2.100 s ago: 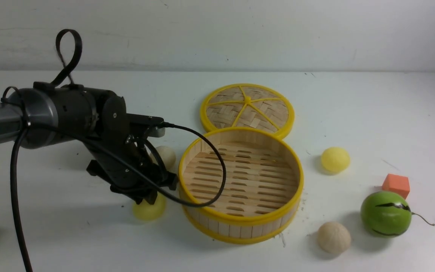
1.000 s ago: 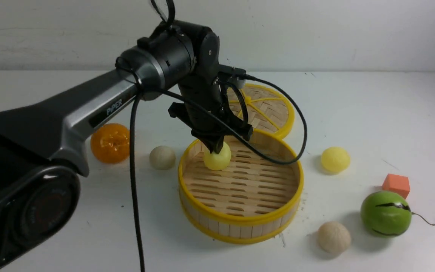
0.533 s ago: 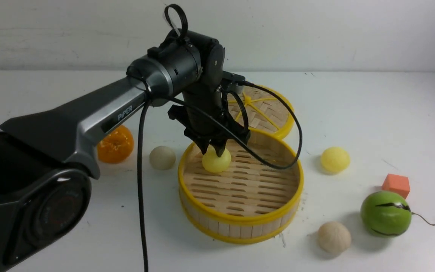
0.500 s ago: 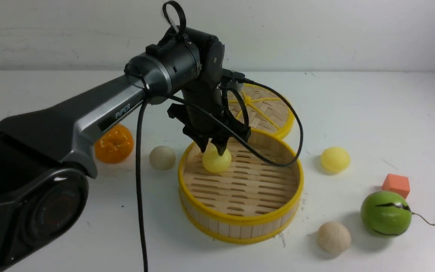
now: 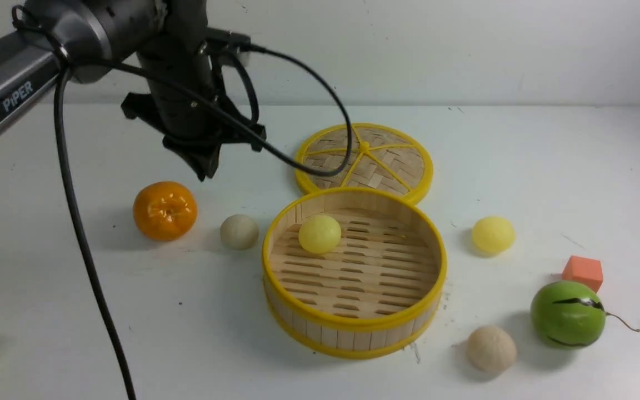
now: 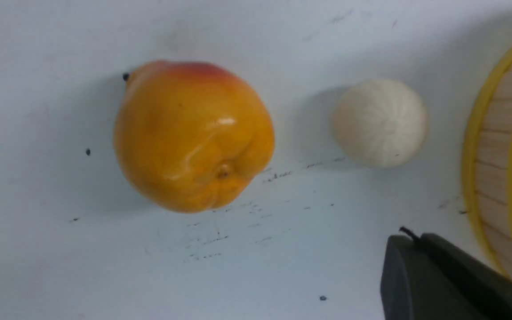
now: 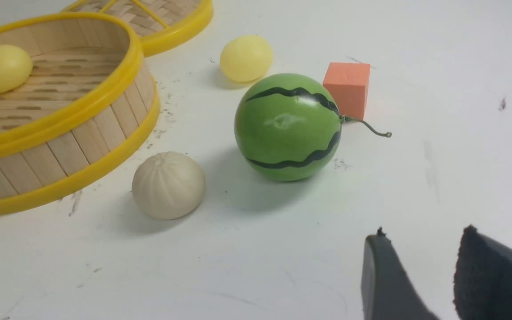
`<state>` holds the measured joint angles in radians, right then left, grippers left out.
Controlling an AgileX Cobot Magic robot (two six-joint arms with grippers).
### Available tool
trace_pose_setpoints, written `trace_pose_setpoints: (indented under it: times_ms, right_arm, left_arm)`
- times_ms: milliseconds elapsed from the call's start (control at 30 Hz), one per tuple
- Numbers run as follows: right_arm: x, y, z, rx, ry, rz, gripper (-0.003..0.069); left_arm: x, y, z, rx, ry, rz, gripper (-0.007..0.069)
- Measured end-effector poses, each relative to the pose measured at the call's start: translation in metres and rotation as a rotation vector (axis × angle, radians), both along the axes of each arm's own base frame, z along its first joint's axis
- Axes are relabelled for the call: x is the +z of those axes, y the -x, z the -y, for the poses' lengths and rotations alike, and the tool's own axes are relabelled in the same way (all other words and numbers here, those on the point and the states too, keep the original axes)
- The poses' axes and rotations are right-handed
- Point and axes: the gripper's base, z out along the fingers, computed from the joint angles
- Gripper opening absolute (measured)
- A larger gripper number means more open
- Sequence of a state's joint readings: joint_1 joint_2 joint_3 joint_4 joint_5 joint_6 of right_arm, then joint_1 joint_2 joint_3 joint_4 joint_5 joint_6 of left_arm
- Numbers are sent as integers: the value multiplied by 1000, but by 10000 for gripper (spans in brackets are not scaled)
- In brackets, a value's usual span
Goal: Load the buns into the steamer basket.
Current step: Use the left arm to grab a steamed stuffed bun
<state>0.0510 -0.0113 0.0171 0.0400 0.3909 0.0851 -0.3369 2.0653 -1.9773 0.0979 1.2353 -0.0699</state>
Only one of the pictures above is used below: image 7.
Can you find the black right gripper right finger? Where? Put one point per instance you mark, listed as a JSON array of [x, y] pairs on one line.
[[483, 278]]

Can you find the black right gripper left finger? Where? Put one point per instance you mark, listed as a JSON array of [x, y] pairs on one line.
[[386, 290]]

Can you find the white bun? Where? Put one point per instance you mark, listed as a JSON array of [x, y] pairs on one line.
[[168, 186]]

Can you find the yellow bun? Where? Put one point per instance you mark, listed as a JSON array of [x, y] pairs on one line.
[[16, 66], [246, 58]]

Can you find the woven bamboo steamer lid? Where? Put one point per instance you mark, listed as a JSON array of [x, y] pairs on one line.
[[161, 24]]

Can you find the bamboo steamer tray yellow rim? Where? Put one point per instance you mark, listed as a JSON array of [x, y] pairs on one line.
[[89, 103]]

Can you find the green toy watermelon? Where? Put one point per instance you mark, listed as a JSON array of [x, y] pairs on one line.
[[288, 126]]

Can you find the orange foam cube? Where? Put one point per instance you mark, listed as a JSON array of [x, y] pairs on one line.
[[348, 85]]

